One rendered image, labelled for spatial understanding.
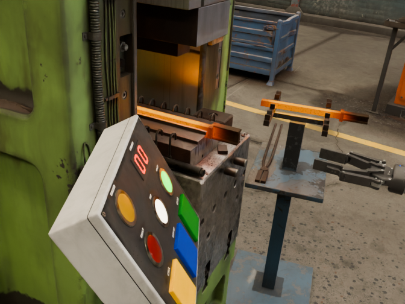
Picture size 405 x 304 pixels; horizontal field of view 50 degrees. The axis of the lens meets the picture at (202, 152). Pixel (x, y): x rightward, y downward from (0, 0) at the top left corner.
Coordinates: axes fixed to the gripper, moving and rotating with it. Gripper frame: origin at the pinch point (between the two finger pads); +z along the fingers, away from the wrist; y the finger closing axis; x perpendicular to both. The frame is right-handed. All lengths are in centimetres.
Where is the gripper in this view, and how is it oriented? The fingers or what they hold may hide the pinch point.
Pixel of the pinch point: (327, 160)
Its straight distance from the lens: 122.6
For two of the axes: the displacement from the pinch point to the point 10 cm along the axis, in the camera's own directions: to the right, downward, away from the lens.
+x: 0.6, -8.9, -4.6
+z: -8.9, -2.5, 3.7
